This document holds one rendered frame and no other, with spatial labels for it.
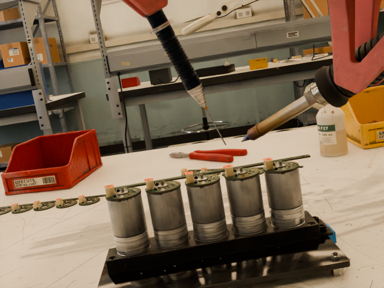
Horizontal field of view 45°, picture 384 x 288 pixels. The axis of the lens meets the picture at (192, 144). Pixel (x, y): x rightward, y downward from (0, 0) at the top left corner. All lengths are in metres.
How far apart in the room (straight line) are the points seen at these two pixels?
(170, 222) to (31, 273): 0.13
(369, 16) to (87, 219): 0.34
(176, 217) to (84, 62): 4.63
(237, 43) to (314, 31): 0.41
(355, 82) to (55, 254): 0.29
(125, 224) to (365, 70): 0.18
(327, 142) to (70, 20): 4.52
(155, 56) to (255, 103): 2.28
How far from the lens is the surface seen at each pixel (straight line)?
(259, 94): 4.73
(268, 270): 0.30
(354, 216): 0.40
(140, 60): 2.63
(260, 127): 0.29
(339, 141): 0.58
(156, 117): 4.81
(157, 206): 0.32
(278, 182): 0.32
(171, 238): 0.32
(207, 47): 2.58
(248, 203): 0.32
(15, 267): 0.42
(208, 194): 0.31
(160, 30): 0.29
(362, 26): 0.27
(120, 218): 0.32
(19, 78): 2.85
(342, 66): 0.25
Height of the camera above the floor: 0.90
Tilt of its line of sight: 11 degrees down
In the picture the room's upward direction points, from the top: 9 degrees counter-clockwise
